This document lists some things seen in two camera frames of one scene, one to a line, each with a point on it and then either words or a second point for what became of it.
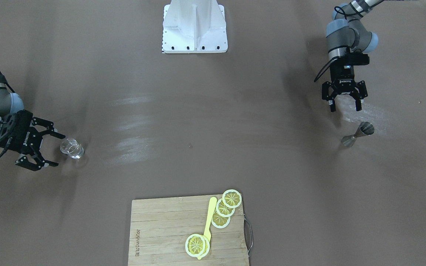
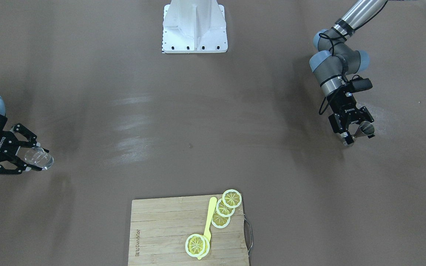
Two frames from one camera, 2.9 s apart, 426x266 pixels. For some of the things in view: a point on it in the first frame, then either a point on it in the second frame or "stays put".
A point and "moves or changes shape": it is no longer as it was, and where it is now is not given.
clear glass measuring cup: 71,147 moves or changes shape
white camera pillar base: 194,26 stays put
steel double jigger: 365,128 stays put
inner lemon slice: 218,221 stays put
